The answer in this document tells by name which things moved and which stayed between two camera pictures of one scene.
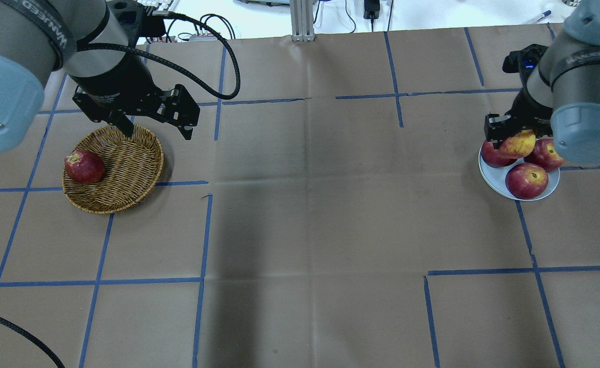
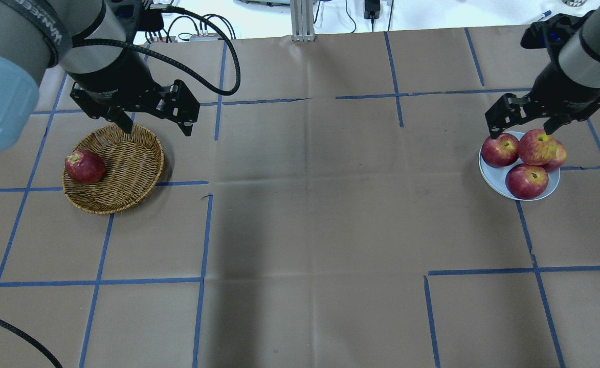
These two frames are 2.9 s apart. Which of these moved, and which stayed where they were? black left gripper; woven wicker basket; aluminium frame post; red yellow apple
Moved: red yellow apple
Stayed: black left gripper; aluminium frame post; woven wicker basket
